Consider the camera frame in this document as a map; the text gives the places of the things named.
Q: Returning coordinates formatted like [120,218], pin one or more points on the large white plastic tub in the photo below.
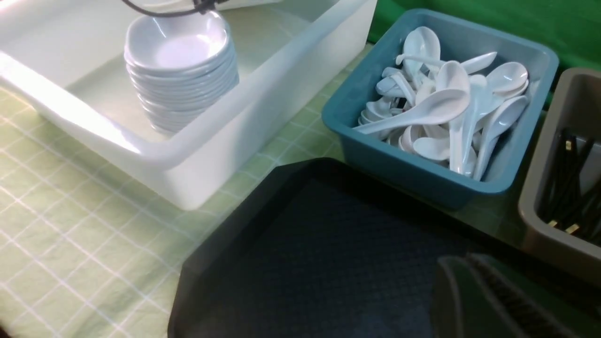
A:
[65,57]

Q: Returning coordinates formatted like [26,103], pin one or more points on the brown plastic bin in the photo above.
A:
[575,106]

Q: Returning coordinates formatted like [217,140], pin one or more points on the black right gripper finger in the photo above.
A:
[478,296]

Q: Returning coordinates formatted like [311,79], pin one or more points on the teal plastic bin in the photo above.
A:
[460,40]

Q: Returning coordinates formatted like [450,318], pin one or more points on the stack of small white bowls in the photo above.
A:
[180,67]

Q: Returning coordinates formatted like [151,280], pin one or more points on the green backdrop cloth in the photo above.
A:
[572,28]

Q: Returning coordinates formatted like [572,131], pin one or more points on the pile of white spoons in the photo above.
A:
[446,111]

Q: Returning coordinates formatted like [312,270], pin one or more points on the black chopsticks bundle in bin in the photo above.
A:
[565,204]

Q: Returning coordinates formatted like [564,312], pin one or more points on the green checked tablecloth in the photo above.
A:
[87,251]

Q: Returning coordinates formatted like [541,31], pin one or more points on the black plastic tray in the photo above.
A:
[320,250]

